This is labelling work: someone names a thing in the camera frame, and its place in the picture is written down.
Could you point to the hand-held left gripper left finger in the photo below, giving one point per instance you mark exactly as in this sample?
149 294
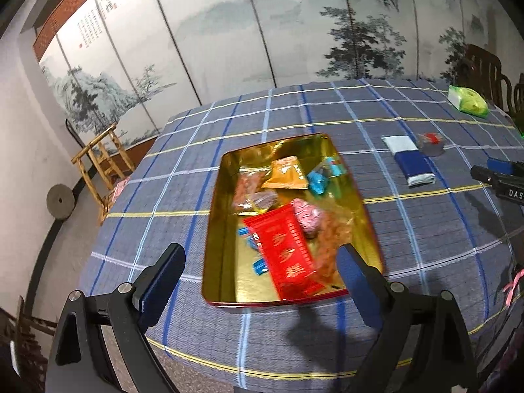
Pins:
161 286

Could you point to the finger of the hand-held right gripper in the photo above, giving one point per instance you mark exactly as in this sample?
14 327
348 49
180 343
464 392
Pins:
485 175
503 165

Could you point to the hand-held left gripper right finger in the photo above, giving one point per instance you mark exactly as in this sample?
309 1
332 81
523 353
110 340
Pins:
356 286

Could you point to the clear pink snack packet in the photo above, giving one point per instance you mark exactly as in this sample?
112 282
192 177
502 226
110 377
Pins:
331 245
245 186

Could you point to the blue and white packet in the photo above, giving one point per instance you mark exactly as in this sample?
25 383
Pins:
413 163

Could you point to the gold tin box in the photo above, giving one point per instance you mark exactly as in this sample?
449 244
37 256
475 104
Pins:
223 245

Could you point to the red snack packet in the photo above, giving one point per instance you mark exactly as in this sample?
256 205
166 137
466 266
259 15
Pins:
286 254

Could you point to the blue egg snack packet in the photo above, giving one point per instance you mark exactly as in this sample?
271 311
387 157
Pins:
260 267

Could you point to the teal candy packet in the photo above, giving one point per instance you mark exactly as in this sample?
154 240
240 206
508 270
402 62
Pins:
335 166
317 182

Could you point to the dark candy with red wrapper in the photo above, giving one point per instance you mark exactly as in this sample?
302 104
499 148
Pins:
430 143

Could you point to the green snack packet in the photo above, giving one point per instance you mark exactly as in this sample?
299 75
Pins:
466 100

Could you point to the pink round snack packet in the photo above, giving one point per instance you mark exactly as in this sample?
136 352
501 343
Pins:
307 217

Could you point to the pink ribbon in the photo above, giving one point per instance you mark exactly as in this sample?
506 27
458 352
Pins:
516 284

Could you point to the dark wooden chair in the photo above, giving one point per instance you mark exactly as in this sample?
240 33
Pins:
483 73

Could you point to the pink cloth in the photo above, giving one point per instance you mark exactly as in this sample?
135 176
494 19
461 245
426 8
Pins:
120 187

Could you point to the round stone wheel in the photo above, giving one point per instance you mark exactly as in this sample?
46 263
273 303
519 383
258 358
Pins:
67 208

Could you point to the dark snack packet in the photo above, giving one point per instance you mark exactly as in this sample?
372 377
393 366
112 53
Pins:
263 201

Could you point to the orange snack packet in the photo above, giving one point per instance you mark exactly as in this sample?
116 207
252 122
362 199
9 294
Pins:
286 172

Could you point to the light wooden chair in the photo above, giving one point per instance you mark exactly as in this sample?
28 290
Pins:
123 151

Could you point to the dark wooden furniture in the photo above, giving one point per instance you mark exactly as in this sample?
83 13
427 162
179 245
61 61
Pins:
24 327

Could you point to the painted folding screen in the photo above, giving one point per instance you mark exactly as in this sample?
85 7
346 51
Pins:
245 28

